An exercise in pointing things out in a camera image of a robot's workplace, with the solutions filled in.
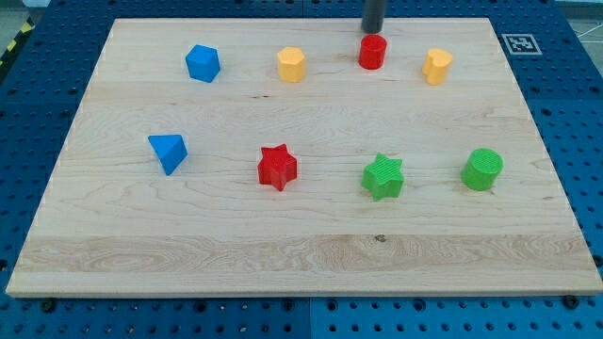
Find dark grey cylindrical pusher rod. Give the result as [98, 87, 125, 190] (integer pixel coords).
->
[361, 0, 387, 34]

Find red cylinder block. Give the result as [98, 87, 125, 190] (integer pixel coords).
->
[358, 34, 387, 70]

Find yellow heart block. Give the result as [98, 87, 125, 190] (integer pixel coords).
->
[421, 48, 453, 86]

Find yellow hexagon block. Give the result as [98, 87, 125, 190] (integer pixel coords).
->
[277, 46, 306, 83]

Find white fiducial marker tag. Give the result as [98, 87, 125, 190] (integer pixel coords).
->
[501, 33, 542, 56]

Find green star block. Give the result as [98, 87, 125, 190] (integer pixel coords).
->
[361, 153, 404, 201]

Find blue cube block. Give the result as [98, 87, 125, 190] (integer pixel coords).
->
[185, 44, 220, 83]

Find red star block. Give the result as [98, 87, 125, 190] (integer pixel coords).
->
[257, 144, 298, 191]

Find green cylinder block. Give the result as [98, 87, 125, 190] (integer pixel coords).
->
[461, 148, 504, 191]

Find light wooden board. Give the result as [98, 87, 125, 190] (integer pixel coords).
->
[6, 18, 602, 299]

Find blue triangle block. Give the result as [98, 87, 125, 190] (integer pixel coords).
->
[148, 135, 187, 176]

